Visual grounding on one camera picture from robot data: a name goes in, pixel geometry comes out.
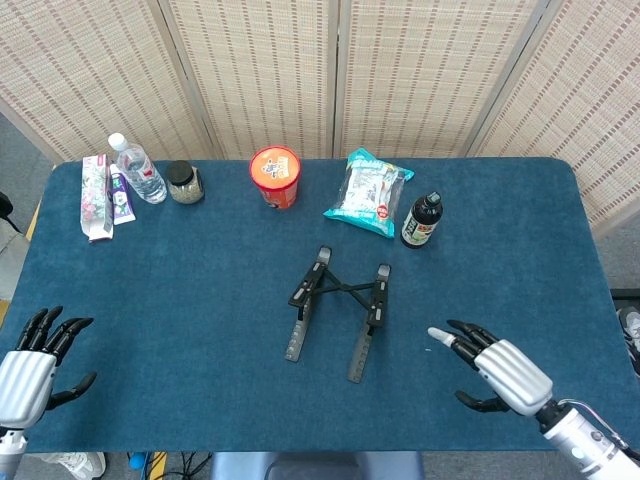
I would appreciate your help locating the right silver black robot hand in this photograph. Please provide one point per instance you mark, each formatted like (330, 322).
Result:
(515, 375)

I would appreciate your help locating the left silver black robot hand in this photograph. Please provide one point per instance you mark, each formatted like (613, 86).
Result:
(25, 380)

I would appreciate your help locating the black folding stand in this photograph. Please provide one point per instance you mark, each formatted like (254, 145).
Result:
(306, 290)

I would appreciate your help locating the white sneaker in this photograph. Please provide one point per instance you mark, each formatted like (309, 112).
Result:
(77, 465)

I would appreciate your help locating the grey sneaker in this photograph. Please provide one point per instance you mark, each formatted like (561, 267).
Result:
(631, 335)

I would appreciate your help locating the small blue ball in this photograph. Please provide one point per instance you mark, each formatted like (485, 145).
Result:
(136, 461)

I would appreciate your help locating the black rounded object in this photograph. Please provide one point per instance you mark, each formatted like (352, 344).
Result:
(5, 205)

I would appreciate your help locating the dark tea bottle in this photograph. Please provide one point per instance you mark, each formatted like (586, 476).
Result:
(422, 225)

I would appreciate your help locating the pink floral toothpaste box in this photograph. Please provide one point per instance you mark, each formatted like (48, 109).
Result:
(94, 200)

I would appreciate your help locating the purple white toothpaste tube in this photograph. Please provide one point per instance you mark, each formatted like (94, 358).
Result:
(121, 202)

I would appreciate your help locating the blue chair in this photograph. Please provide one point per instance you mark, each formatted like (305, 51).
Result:
(315, 467)

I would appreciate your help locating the teal snack bag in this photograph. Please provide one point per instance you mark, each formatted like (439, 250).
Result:
(367, 192)

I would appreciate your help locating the clear plastic water bottle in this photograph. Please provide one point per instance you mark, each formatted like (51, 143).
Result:
(142, 175)

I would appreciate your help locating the glass jar with black lid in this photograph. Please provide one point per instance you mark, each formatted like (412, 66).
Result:
(185, 187)

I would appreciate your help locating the bamboo folding screen panel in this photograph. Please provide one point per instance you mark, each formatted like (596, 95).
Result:
(425, 70)
(590, 100)
(90, 70)
(260, 70)

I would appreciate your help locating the orange instant noodle cup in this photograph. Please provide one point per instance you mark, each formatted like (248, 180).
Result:
(275, 170)

